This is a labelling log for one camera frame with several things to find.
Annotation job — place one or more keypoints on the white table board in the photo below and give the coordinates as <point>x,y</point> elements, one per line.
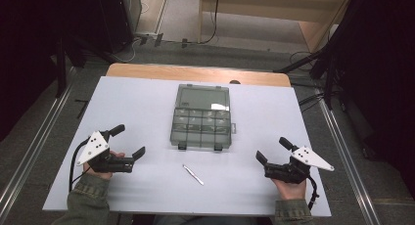
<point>156,98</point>

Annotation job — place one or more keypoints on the wooden table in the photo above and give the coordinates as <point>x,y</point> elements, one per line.
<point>195,73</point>

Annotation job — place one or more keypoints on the person's left hand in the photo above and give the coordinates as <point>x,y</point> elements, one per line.
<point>98,176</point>

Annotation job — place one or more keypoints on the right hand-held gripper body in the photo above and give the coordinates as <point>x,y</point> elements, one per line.
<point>311,159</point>

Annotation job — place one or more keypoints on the black stand with legs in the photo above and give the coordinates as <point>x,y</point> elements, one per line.
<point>61,68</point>

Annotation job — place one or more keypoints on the black curtain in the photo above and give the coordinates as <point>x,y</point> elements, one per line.
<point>381,71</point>
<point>39,32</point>

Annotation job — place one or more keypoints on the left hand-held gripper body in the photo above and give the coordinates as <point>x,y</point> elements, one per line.
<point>98,145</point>

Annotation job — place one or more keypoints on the grey cabinet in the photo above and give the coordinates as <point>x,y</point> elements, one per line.
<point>132,9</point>

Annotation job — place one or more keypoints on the black tripod stand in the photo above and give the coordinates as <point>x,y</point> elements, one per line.
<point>326,65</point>

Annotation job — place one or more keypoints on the light wooden frame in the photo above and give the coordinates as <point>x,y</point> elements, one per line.
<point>277,6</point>

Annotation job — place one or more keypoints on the small white pen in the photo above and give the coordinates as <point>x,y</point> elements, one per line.
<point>193,174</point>

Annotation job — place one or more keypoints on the person's right hand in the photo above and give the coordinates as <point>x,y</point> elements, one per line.
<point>291,190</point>

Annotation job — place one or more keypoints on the clear plastic compartment box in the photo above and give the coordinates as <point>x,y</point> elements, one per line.
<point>200,120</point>

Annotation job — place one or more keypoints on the metal floor rail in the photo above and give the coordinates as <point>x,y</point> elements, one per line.
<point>32,146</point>
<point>349,159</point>

